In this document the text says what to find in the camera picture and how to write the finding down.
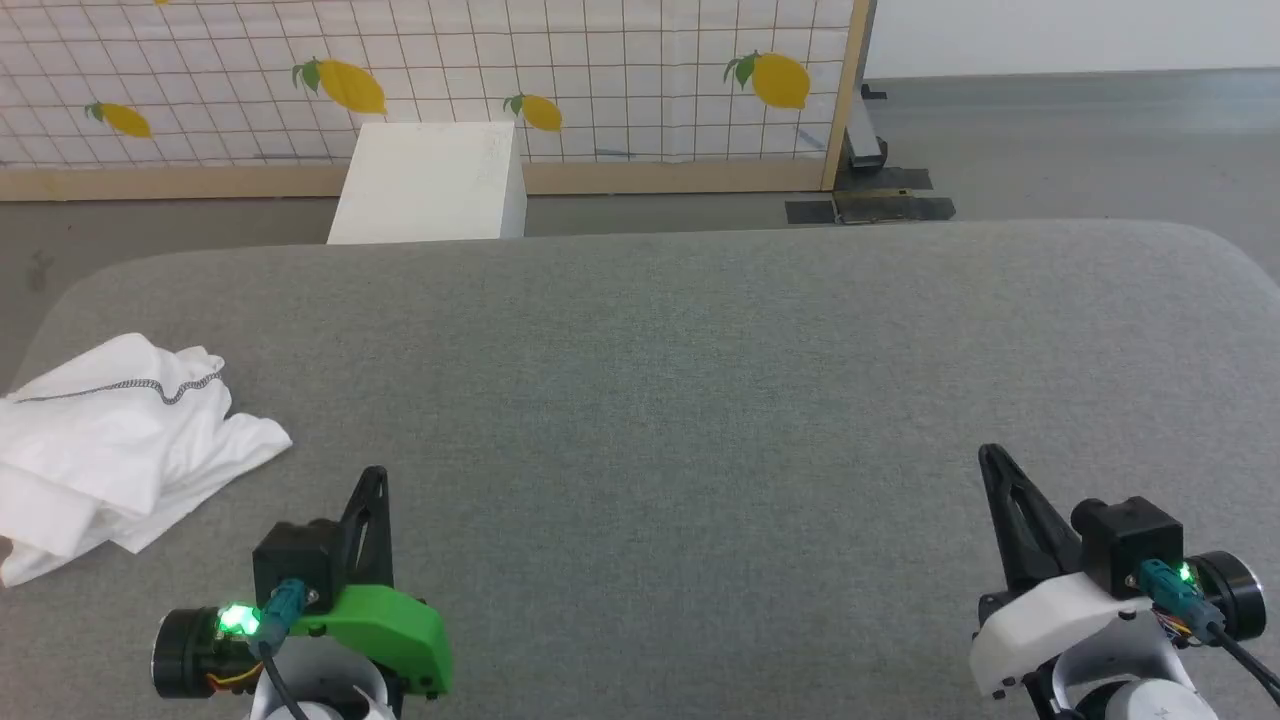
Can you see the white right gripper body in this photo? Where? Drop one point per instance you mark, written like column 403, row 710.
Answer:
column 1050, row 620

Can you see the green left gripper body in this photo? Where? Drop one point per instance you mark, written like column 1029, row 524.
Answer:
column 390, row 625

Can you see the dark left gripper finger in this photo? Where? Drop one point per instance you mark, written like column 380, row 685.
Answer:
column 367, row 540

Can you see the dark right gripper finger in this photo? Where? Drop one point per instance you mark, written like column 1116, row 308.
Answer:
column 1030, row 540

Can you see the white long-sleeve shirt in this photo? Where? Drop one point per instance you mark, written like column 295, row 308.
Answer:
column 100, row 450

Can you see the white rectangular box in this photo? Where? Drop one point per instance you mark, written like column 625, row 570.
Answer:
column 430, row 185

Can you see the black metal partition foot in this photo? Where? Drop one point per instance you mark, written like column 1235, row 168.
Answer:
column 880, row 205

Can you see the lemon print grid partition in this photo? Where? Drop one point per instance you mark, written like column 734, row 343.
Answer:
column 600, row 60

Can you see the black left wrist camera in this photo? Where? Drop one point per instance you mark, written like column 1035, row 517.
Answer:
column 295, row 560

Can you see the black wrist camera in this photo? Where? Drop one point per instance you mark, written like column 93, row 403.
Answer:
column 295, row 560
column 1130, row 540

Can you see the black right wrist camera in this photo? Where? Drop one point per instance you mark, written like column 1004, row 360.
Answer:
column 1130, row 540

